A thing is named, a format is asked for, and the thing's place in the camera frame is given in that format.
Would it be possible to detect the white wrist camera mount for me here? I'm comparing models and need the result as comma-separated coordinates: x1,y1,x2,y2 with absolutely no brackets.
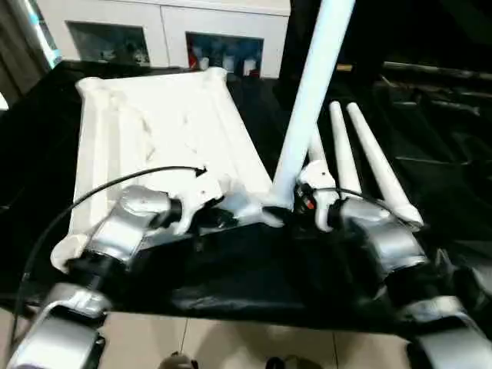
171,169,233,237
294,159,341,233

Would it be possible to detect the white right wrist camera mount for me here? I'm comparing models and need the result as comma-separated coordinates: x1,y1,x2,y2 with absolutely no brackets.
294,159,341,233

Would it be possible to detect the black metal bar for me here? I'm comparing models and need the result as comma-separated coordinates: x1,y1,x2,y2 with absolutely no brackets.
381,60,492,84

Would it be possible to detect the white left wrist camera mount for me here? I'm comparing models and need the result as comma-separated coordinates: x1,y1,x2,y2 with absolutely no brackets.
171,169,233,237

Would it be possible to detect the white cabinet with glass doors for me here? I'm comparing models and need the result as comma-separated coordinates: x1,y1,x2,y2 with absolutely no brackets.
35,0,294,79

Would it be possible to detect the grey curtain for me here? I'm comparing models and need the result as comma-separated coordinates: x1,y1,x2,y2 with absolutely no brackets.
0,0,64,95

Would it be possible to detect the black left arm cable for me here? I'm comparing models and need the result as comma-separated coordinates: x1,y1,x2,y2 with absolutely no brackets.
6,165,210,364

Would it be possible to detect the white plastic table leg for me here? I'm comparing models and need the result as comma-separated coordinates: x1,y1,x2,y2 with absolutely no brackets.
345,101,425,233
307,123,329,168
328,100,364,198
270,0,357,210

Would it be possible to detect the black mat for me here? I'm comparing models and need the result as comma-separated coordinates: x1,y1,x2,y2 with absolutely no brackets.
0,60,492,339

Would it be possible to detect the grey left robot foot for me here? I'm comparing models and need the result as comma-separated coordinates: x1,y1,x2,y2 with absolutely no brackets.
157,351,198,369

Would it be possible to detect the grey right robot foot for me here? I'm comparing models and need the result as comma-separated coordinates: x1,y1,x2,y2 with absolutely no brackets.
264,354,325,369

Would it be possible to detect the white plastic table top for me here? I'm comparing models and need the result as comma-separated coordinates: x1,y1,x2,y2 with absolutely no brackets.
49,67,287,275

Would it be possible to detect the grey robot foot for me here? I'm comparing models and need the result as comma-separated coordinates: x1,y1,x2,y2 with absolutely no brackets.
264,354,325,369
157,351,198,369

